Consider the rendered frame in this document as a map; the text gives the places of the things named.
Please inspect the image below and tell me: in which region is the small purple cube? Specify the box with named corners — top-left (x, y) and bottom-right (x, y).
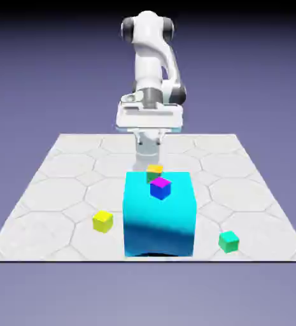
top-left (149, 176), bottom-right (172, 201)

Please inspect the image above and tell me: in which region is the large cyan box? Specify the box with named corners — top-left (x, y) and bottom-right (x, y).
top-left (122, 171), bottom-right (199, 258)

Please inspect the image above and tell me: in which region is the small yellow cube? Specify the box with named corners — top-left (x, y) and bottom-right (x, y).
top-left (92, 210), bottom-right (114, 234)

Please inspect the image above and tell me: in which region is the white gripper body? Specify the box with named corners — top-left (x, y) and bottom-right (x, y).
top-left (115, 101), bottom-right (184, 134)

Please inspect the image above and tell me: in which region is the small orange cube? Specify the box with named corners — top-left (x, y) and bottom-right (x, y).
top-left (146, 164), bottom-right (164, 185)

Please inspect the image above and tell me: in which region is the small green cube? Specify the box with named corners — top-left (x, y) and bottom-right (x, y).
top-left (218, 230), bottom-right (241, 255)

